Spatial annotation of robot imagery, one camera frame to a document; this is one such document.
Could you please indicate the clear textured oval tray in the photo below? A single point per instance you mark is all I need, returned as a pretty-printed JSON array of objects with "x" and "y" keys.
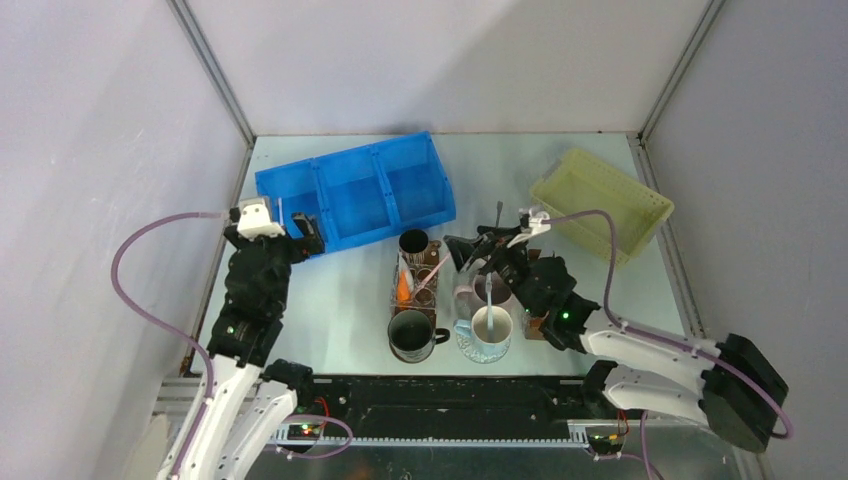
[{"x": 482, "y": 354}]

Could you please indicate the pale white toothbrush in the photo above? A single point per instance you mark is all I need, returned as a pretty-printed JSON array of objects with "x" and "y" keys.
[{"x": 490, "y": 325}]

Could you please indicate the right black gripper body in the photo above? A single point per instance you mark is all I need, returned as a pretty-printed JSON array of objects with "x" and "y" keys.
[{"x": 518, "y": 267}]

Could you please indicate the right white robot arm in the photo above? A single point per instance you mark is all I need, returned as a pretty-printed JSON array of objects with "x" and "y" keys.
[{"x": 728, "y": 386}]

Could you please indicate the brown metallic cup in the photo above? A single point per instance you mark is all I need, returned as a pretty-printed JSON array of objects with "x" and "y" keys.
[{"x": 418, "y": 249}]

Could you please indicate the clear textured two-hole holder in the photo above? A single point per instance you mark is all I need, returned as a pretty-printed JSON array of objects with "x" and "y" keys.
[{"x": 423, "y": 298}]

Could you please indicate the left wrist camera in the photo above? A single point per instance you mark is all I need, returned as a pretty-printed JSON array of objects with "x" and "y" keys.
[{"x": 255, "y": 219}]

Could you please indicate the dark green mug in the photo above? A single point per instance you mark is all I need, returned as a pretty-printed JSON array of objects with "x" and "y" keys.
[{"x": 412, "y": 337}]

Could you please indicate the small orange tube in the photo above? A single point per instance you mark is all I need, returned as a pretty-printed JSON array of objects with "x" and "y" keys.
[{"x": 405, "y": 286}]

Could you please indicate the pink toothbrush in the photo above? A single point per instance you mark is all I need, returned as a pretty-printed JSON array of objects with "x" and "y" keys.
[{"x": 431, "y": 275}]

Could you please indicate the white toothpaste tube red cap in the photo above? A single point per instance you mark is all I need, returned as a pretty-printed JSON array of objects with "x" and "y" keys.
[{"x": 405, "y": 273}]

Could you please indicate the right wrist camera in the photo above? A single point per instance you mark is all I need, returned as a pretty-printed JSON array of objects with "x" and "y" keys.
[{"x": 533, "y": 222}]

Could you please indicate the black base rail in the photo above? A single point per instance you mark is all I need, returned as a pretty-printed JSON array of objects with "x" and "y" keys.
[{"x": 442, "y": 410}]

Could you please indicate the clear holder with brown lid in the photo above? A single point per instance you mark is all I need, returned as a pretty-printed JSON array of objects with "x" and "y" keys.
[{"x": 530, "y": 324}]

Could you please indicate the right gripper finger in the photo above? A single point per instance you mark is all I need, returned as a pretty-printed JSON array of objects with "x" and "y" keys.
[
  {"x": 502, "y": 235},
  {"x": 465, "y": 251}
]

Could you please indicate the pink mug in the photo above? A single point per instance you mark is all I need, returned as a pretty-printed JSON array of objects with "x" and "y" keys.
[{"x": 473, "y": 293}]

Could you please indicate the brown wooden oval tray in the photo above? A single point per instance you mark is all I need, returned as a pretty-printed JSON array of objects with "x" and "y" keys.
[{"x": 412, "y": 330}]

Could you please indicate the blue three-compartment bin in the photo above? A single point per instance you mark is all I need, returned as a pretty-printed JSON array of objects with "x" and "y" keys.
[{"x": 364, "y": 194}]

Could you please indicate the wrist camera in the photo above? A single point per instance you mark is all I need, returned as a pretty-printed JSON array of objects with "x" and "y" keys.
[
  {"x": 533, "y": 222},
  {"x": 255, "y": 219}
]

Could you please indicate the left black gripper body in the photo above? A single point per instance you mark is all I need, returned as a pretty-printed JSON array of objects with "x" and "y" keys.
[{"x": 288, "y": 249}]

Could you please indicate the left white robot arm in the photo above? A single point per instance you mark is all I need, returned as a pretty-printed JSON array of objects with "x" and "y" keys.
[{"x": 244, "y": 399}]

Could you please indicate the light blue mug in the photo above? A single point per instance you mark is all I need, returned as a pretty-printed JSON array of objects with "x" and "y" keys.
[{"x": 475, "y": 328}]

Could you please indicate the cream perforated basket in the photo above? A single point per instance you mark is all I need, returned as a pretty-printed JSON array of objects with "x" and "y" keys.
[{"x": 581, "y": 181}]

